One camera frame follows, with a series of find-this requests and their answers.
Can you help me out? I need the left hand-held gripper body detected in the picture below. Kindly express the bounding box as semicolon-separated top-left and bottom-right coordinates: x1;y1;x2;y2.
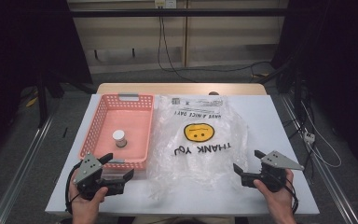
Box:
73;152;127;201

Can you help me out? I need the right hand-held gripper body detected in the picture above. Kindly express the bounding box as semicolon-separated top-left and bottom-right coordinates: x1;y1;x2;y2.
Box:
241;150;305;192

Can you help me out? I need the small white-capped bottle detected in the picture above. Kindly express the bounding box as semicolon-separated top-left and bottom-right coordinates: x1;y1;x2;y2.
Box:
111;129;129;148

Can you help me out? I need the clear plastic bag yellow face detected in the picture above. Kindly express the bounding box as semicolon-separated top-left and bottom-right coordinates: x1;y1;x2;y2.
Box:
145;94;250;200

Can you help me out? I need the pink plastic basket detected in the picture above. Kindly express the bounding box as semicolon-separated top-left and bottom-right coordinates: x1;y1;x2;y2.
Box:
77;92;155;172

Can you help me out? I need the person's right hand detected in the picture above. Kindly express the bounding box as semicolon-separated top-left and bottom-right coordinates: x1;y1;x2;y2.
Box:
254;170;295;216

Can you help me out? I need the person's left hand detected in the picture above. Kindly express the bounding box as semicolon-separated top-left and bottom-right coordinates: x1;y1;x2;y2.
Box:
69;178;109;216

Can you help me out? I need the white power strip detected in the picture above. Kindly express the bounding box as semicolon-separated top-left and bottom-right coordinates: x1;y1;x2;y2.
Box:
303;132;317;145

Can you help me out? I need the black metal stand leg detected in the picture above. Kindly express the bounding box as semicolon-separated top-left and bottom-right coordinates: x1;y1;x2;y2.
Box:
34;69;50;129

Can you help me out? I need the beige office desk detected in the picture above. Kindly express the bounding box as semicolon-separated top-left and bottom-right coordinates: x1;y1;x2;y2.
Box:
67;0;290;75

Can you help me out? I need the black horizontal metal bar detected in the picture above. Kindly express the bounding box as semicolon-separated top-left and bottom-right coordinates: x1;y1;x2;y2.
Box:
69;7;288;18

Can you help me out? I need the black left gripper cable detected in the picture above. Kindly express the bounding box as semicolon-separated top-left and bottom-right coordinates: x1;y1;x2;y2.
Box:
64;161;83;215

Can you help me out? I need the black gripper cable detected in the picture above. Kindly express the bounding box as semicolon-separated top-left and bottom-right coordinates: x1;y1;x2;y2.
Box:
64;161;83;215
278;176;300;217

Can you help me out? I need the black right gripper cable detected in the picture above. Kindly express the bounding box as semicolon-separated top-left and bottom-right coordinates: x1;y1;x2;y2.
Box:
278;176;300;217

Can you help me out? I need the silver metal floor rail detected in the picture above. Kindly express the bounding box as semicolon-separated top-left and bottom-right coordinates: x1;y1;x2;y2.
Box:
280;92;358;224
0;116;59;224

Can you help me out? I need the white cable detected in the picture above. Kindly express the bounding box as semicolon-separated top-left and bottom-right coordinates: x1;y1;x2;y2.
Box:
300;102;343;169

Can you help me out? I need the black floor cable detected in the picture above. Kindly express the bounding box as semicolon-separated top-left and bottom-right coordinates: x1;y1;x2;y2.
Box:
159;60;273;78

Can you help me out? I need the black hanging cable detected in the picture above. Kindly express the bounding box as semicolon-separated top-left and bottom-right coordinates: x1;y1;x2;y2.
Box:
157;7;200;83

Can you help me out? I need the white wall socket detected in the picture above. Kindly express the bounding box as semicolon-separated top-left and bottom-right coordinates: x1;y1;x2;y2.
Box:
154;0;177;9

